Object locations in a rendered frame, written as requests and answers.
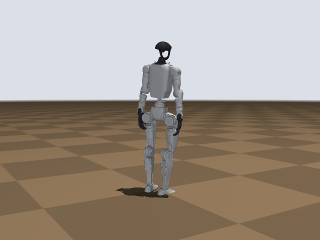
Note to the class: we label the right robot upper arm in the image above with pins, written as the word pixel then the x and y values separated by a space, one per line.
pixel 176 77

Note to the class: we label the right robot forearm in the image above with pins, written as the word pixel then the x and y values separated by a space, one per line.
pixel 178 103

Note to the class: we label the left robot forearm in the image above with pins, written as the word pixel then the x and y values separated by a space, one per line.
pixel 142 101

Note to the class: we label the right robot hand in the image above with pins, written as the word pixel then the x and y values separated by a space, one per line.
pixel 179 119

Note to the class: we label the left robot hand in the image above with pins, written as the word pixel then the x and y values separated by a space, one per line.
pixel 140 122

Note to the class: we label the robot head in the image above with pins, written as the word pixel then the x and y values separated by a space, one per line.
pixel 162 47

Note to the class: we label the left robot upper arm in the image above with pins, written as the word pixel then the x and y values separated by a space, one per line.
pixel 145 79

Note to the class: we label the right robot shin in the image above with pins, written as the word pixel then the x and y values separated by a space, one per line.
pixel 166 169

